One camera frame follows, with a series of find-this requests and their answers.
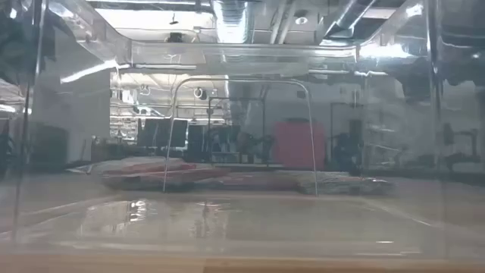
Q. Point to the black background robot arm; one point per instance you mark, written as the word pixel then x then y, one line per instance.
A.
pixel 460 149

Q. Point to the red cabinet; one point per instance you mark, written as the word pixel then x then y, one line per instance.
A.
pixel 299 144

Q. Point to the black computer monitor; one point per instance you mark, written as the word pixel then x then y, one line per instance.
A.
pixel 178 132
pixel 149 132

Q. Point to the clear plastic basket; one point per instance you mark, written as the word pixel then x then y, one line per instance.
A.
pixel 242 227

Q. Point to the ribbed silver ceiling duct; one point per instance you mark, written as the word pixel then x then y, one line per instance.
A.
pixel 231 19

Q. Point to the smooth silver ceiling duct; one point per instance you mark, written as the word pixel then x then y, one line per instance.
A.
pixel 348 15

